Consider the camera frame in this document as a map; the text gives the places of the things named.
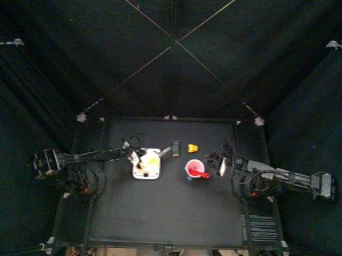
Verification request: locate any red toy cup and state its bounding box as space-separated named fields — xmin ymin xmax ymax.
xmin=184 ymin=158 xmax=211 ymax=180

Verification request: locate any dark green block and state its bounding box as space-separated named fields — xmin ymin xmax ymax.
xmin=171 ymin=139 xmax=181 ymax=158

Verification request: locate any white text label sticker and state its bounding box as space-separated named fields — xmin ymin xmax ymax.
xmin=247 ymin=214 xmax=279 ymax=244

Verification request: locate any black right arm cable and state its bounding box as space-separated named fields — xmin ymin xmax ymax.
xmin=219 ymin=140 xmax=235 ymax=159

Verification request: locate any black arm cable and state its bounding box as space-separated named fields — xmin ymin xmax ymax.
xmin=118 ymin=132 xmax=147 ymax=151
xmin=219 ymin=140 xmax=235 ymax=159

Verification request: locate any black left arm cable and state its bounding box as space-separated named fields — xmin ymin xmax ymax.
xmin=118 ymin=132 xmax=147 ymax=151

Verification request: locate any thin diagonal frame cord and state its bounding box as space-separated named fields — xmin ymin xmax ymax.
xmin=81 ymin=0 xmax=237 ymax=116
xmin=124 ymin=0 xmax=260 ymax=118

